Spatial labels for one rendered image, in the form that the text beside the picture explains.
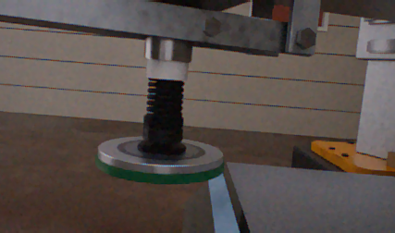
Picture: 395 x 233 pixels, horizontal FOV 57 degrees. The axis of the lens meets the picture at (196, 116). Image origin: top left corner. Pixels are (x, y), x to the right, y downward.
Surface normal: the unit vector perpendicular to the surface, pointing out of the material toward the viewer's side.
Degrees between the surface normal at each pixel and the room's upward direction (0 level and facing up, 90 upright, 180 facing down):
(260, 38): 90
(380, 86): 90
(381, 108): 90
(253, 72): 90
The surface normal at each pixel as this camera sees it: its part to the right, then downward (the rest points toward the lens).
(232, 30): 0.29, 0.15
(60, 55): 0.00, 0.13
